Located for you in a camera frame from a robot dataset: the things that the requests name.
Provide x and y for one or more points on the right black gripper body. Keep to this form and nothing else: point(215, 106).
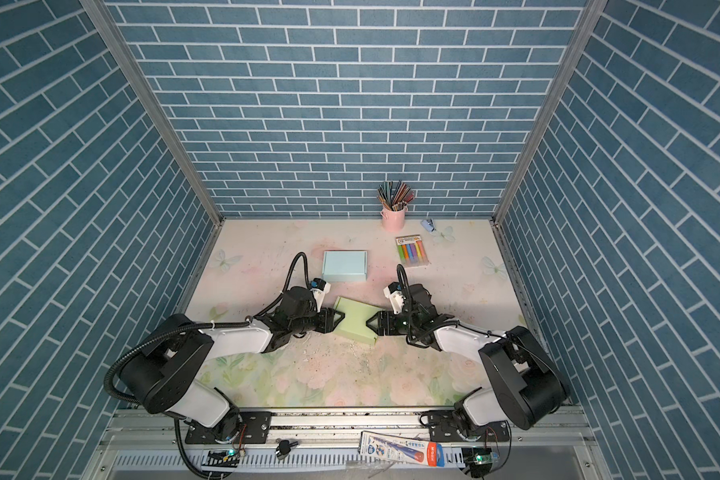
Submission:
point(415, 325)

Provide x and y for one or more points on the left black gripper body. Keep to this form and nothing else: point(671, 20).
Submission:
point(306, 324)

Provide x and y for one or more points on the light green paper box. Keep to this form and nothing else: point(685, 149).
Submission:
point(353, 325)

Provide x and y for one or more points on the light blue paper box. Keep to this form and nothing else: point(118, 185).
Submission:
point(345, 266)

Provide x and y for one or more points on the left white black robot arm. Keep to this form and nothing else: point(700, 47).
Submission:
point(160, 373)

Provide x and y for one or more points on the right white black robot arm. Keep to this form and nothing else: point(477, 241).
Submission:
point(524, 383)

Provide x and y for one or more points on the pack of coloured markers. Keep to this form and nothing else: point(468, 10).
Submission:
point(411, 251)

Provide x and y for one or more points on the pink pencil cup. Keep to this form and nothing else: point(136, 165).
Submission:
point(393, 220)

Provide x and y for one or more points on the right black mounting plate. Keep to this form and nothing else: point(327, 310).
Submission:
point(448, 425)

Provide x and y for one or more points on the black mounting plate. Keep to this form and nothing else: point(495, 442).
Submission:
point(246, 427)
point(448, 425)

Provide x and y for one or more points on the coloured pencils bundle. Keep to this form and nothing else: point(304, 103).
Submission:
point(395, 195)

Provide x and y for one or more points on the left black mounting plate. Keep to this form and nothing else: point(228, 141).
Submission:
point(246, 427)

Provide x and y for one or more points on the small black knob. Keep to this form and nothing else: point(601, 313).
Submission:
point(283, 449)

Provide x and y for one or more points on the white red blue package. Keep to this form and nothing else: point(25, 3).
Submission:
point(383, 447)

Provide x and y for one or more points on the right green lit device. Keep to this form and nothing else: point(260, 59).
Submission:
point(477, 462)

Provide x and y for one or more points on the left green circuit board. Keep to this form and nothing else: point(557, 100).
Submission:
point(222, 459)

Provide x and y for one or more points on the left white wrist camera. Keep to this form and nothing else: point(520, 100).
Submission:
point(319, 289)

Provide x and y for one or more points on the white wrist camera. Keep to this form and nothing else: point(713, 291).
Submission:
point(393, 293)
point(319, 289)

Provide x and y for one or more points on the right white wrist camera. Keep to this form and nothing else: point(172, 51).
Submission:
point(393, 293)

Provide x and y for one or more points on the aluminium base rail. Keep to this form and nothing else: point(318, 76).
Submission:
point(561, 446)

